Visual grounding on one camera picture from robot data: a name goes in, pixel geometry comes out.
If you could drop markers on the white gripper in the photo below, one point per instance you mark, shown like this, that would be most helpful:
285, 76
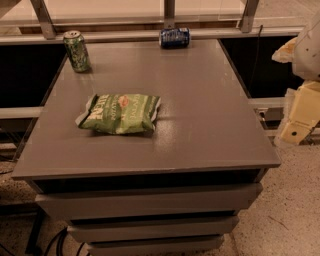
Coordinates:
308, 55

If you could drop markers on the green jalapeno chip bag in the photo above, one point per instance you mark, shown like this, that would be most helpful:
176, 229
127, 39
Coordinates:
119, 114

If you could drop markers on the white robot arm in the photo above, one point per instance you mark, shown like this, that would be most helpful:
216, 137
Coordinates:
303, 52

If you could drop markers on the grey drawer cabinet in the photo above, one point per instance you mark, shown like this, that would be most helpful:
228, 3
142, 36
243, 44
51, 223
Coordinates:
178, 189

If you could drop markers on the blue soda can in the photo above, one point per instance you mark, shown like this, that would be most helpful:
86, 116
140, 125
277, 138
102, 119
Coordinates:
174, 38

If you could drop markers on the green soda can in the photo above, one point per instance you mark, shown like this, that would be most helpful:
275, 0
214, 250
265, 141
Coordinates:
77, 51

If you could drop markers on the metal window railing frame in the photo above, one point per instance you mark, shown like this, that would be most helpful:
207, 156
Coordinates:
39, 21

